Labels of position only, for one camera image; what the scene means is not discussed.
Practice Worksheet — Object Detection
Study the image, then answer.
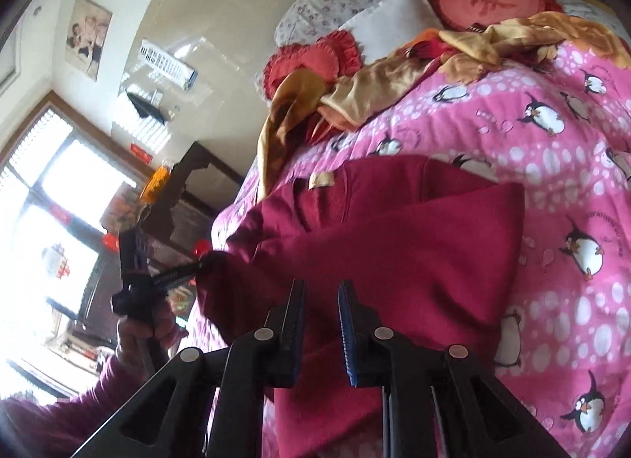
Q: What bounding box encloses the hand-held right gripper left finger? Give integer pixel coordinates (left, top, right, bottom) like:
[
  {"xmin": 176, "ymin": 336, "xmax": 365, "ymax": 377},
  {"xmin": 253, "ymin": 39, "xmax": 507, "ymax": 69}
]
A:
[{"xmin": 71, "ymin": 281, "xmax": 307, "ymax": 458}]

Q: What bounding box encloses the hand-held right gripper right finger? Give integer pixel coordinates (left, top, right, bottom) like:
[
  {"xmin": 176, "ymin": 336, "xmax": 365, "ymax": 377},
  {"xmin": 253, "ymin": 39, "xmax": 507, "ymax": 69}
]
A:
[{"xmin": 338, "ymin": 281, "xmax": 568, "ymax": 458}]

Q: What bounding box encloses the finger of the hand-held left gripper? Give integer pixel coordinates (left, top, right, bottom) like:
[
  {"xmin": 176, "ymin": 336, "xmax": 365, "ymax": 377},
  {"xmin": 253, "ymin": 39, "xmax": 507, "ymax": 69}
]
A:
[{"xmin": 153, "ymin": 261, "xmax": 207, "ymax": 291}]

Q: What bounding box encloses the maroon knit sweater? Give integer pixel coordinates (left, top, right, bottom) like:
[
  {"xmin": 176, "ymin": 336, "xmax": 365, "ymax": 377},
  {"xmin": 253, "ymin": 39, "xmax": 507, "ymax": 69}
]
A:
[{"xmin": 190, "ymin": 155, "xmax": 526, "ymax": 458}]

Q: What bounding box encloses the person's left forearm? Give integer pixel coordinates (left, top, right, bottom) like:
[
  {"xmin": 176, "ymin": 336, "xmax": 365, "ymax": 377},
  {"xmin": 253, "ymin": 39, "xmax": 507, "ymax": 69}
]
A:
[{"xmin": 0, "ymin": 354, "xmax": 166, "ymax": 458}]

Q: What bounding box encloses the person's left hand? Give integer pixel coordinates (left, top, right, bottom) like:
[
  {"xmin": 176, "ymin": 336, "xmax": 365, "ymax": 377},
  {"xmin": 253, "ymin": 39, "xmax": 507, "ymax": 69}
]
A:
[{"xmin": 116, "ymin": 305, "xmax": 190, "ymax": 382}]

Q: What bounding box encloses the dark wooden desk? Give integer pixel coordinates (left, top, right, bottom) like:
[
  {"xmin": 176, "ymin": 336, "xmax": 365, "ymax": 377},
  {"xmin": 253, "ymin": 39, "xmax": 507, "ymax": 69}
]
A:
[{"xmin": 79, "ymin": 141, "xmax": 245, "ymax": 331}]

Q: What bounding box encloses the orange plastic basket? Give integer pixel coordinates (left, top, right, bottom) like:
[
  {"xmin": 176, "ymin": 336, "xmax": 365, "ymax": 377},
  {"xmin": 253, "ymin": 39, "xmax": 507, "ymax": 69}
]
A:
[{"xmin": 139, "ymin": 166, "xmax": 173, "ymax": 203}]

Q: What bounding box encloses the small red heart pillow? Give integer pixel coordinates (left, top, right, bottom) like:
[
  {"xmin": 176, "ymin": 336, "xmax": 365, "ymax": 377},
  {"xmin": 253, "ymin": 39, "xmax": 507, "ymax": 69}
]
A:
[{"xmin": 263, "ymin": 29, "xmax": 363, "ymax": 99}]

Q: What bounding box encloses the orange yellow satin cloth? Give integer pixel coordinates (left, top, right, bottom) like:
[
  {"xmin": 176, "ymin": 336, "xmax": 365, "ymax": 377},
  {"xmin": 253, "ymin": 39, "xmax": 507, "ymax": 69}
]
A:
[{"xmin": 256, "ymin": 11, "xmax": 624, "ymax": 197}]

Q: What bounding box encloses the pink penguin printed blanket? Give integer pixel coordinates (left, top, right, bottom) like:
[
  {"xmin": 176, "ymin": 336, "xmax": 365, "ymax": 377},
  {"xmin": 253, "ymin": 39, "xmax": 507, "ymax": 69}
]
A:
[{"xmin": 187, "ymin": 41, "xmax": 631, "ymax": 458}]

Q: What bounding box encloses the white pillow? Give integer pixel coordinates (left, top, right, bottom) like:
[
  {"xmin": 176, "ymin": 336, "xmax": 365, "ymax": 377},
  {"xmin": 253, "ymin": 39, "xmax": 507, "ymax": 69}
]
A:
[{"xmin": 340, "ymin": 0, "xmax": 444, "ymax": 67}]

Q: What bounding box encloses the window with wooden frame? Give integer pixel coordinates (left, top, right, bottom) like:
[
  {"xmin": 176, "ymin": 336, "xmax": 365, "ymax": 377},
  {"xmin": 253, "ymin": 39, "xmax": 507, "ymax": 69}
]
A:
[{"xmin": 0, "ymin": 103, "xmax": 144, "ymax": 404}]

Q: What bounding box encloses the dark cloth on wall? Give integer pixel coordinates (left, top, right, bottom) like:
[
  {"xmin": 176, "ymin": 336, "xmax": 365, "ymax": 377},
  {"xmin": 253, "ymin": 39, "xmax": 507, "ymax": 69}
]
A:
[{"xmin": 127, "ymin": 92, "xmax": 168, "ymax": 125}]

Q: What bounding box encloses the wall calendar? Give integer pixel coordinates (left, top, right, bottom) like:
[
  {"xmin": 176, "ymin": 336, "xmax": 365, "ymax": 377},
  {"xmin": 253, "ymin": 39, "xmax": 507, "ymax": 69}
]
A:
[{"xmin": 139, "ymin": 39, "xmax": 198, "ymax": 91}]

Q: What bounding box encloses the wall poster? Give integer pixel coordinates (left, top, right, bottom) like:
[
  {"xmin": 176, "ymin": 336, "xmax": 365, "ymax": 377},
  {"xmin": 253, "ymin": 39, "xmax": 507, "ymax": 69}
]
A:
[{"xmin": 65, "ymin": 0, "xmax": 113, "ymax": 80}]

